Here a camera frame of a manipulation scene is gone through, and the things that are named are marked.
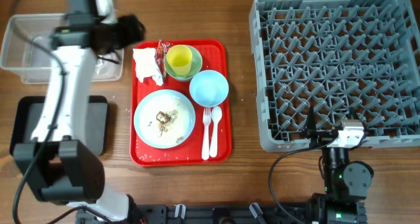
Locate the green small plate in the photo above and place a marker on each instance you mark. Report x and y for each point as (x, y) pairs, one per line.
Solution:
(197, 63)

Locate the clear plastic bin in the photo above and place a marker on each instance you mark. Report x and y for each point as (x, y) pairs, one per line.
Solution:
(23, 59)

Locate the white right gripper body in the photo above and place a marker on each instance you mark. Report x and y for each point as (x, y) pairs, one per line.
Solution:
(358, 143)

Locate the grey dishwasher rack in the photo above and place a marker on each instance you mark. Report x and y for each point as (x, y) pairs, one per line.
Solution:
(330, 57)

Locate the white plastic spoon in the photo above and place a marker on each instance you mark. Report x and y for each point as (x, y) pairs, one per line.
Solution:
(216, 116)

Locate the food scraps on plate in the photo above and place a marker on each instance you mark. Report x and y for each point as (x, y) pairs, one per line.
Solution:
(164, 127)

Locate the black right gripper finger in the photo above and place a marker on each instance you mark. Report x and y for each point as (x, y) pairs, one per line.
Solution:
(309, 130)
(352, 115)

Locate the black plastic tray bin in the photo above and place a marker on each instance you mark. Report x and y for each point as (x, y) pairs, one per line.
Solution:
(29, 111)

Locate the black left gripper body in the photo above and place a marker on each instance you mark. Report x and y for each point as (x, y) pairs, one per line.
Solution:
(119, 33)

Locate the white plastic fork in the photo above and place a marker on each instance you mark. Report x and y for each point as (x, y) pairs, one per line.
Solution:
(205, 144)

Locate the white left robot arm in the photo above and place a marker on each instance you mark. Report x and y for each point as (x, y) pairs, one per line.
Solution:
(56, 164)

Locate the red snack wrapper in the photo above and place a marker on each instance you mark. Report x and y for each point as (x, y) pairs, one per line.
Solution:
(161, 51)

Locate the red serving tray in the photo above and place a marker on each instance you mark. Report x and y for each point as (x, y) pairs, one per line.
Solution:
(189, 151)

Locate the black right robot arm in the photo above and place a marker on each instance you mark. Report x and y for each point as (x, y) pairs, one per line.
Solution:
(346, 182)

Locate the light blue bowl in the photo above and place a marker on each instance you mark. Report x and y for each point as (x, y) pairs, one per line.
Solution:
(209, 88)

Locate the yellow plastic cup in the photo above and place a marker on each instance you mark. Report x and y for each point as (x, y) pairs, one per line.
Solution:
(179, 57)

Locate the light blue dinner plate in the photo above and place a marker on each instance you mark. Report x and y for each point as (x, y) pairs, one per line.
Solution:
(164, 100)

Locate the white napkin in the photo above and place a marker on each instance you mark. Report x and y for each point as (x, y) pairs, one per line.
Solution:
(146, 65)

